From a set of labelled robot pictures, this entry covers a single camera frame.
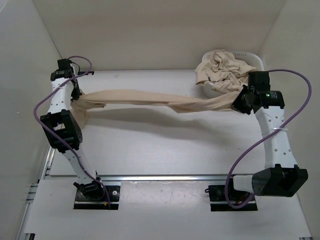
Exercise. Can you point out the beige trousers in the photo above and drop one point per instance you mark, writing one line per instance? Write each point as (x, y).
(178, 103)

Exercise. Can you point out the beige clothes pile in basket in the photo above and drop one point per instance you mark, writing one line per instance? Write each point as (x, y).
(221, 68)

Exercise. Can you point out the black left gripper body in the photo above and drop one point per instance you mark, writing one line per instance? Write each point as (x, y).
(76, 93)

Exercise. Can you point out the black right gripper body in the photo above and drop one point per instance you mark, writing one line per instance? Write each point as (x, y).
(241, 103)

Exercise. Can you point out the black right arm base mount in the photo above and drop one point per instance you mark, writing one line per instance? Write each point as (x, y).
(218, 201)

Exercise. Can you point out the white laundry basket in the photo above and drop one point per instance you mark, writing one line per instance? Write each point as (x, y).
(250, 58)

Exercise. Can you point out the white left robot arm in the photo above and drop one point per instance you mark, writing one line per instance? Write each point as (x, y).
(58, 120)

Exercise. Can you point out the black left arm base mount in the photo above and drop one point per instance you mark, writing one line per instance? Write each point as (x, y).
(96, 193)

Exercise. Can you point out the dark label sticker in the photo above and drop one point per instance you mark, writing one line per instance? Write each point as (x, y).
(88, 73)

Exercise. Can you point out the aluminium table rail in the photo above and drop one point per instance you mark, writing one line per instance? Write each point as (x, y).
(112, 182)

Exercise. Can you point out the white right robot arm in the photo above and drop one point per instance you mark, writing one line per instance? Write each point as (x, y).
(281, 176)

